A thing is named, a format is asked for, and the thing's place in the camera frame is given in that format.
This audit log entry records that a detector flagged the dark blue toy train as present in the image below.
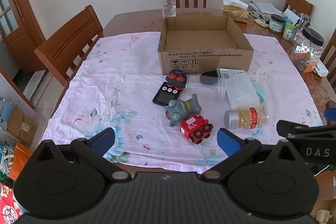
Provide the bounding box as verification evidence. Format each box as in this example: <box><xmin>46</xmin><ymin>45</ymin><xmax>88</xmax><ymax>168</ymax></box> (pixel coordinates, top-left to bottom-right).
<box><xmin>166</xmin><ymin>69</ymin><xmax>187</xmax><ymax>90</ymax></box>

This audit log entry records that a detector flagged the large clear jar black lid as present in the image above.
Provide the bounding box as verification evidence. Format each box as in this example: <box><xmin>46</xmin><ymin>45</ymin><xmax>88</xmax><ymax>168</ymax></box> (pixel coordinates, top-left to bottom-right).
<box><xmin>290</xmin><ymin>27</ymin><xmax>324</xmax><ymax>72</ymax></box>

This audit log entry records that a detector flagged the grey toy elephant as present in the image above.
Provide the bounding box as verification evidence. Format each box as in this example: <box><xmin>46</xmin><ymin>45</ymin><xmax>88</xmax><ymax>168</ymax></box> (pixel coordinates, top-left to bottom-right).
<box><xmin>164</xmin><ymin>94</ymin><xmax>202</xmax><ymax>127</ymax></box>

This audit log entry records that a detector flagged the gold tissue pack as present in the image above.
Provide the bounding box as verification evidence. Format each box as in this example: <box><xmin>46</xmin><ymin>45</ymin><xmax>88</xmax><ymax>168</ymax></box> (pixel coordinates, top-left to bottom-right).
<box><xmin>222</xmin><ymin>0</ymin><xmax>249</xmax><ymax>23</ymax></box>

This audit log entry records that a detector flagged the frosted plastic container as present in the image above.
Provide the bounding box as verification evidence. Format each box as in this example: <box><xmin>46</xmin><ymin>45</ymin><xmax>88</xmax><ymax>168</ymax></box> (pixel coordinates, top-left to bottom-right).
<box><xmin>226</xmin><ymin>73</ymin><xmax>260</xmax><ymax>110</ymax></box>

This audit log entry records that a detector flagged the black digital timer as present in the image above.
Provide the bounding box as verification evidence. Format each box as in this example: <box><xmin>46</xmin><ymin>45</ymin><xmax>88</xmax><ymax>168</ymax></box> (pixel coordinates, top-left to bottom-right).
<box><xmin>153</xmin><ymin>81</ymin><xmax>184</xmax><ymax>106</ymax></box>

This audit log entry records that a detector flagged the clear plastic jar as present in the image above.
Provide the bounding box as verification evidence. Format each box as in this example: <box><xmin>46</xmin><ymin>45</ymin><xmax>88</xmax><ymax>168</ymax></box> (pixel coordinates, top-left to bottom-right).
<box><xmin>185</xmin><ymin>75</ymin><xmax>226</xmax><ymax>100</ymax></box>

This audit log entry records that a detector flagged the pink floral tablecloth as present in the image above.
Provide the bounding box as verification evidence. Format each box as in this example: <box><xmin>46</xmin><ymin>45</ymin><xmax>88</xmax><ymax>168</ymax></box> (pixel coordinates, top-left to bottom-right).
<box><xmin>43</xmin><ymin>32</ymin><xmax>322</xmax><ymax>173</ymax></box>

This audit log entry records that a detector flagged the wooden chair left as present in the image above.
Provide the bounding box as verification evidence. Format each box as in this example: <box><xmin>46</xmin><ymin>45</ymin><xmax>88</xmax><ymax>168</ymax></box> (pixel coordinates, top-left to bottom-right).
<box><xmin>34</xmin><ymin>4</ymin><xmax>105</xmax><ymax>106</ymax></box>

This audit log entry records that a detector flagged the stack of papers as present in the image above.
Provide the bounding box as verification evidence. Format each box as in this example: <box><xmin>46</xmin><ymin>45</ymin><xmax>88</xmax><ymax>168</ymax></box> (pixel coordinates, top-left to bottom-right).
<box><xmin>247</xmin><ymin>1</ymin><xmax>282</xmax><ymax>21</ymax></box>

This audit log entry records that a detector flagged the clear labelled card case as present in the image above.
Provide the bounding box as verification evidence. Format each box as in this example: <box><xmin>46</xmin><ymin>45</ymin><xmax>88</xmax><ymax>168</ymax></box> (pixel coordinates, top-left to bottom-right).
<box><xmin>217</xmin><ymin>68</ymin><xmax>245</xmax><ymax>79</ymax></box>

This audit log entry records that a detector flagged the jar of gold capsules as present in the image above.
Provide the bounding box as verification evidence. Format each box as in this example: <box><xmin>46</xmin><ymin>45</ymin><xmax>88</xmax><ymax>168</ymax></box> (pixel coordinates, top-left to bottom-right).
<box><xmin>224</xmin><ymin>106</ymin><xmax>269</xmax><ymax>130</ymax></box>

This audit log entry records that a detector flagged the open cardboard box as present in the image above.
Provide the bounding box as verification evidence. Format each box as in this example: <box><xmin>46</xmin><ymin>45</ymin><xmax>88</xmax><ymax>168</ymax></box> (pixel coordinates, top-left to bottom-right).
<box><xmin>158</xmin><ymin>15</ymin><xmax>254</xmax><ymax>75</ymax></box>

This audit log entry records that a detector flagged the black lid glass jar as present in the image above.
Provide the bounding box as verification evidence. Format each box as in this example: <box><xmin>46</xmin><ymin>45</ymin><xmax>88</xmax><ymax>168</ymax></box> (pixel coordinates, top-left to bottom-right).
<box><xmin>268</xmin><ymin>14</ymin><xmax>285</xmax><ymax>34</ymax></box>

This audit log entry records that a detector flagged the wooden door with panes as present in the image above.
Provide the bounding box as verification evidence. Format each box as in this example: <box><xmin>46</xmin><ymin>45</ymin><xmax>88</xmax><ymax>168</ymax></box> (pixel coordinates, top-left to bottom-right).
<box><xmin>1</xmin><ymin>0</ymin><xmax>46</xmax><ymax>73</ymax></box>

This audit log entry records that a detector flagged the orange medicine box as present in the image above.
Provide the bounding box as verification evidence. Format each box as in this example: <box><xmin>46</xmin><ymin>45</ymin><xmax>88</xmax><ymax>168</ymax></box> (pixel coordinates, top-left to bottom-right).
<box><xmin>304</xmin><ymin>60</ymin><xmax>329</xmax><ymax>77</ymax></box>

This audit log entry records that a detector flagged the green lid small bottle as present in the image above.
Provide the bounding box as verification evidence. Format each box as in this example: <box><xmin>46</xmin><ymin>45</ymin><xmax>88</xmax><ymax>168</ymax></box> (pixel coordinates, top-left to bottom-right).
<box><xmin>282</xmin><ymin>22</ymin><xmax>295</xmax><ymax>41</ymax></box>

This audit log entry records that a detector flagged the wooden chair far right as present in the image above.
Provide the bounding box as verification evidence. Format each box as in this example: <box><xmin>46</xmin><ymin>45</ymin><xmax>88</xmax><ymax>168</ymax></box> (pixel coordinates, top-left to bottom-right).
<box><xmin>282</xmin><ymin>0</ymin><xmax>314</xmax><ymax>16</ymax></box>

